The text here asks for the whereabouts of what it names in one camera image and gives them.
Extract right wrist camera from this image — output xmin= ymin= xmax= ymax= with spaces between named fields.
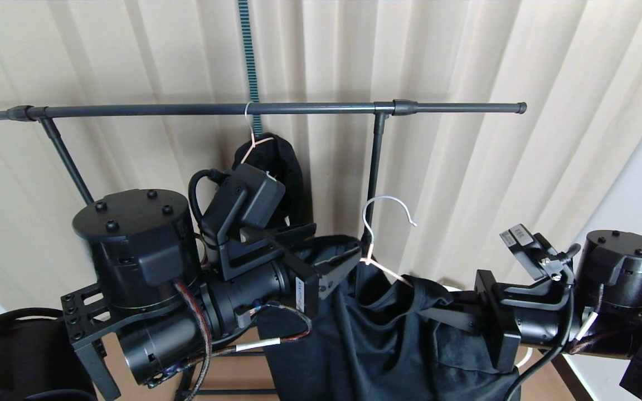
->
xmin=499 ymin=224 xmax=582 ymax=312

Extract black garment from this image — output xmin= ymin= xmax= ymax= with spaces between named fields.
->
xmin=257 ymin=234 xmax=522 ymax=401

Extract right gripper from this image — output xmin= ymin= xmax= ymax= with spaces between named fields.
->
xmin=419 ymin=270 xmax=642 ymax=374

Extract black clothes rack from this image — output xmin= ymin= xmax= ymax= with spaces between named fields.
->
xmin=0 ymin=100 xmax=528 ymax=401

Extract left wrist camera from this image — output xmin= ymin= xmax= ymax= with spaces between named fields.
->
xmin=198 ymin=163 xmax=287 ymax=282

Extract white laundry basket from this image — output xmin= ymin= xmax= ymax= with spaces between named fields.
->
xmin=444 ymin=284 xmax=533 ymax=369

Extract beige curtain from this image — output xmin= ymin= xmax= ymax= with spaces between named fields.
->
xmin=0 ymin=0 xmax=255 ymax=312
xmin=251 ymin=0 xmax=642 ymax=290

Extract window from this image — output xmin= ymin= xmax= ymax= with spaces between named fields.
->
xmin=237 ymin=0 xmax=260 ymax=134

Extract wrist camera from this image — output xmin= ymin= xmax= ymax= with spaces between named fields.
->
xmin=198 ymin=163 xmax=287 ymax=282
xmin=499 ymin=224 xmax=582 ymax=312

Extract black shorts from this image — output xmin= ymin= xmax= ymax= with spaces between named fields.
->
xmin=232 ymin=133 xmax=313 ymax=229

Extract pink clothes hanger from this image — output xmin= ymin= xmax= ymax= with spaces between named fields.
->
xmin=241 ymin=103 xmax=278 ymax=182
xmin=361 ymin=195 xmax=417 ymax=288

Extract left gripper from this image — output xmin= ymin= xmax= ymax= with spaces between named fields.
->
xmin=118 ymin=223 xmax=362 ymax=388

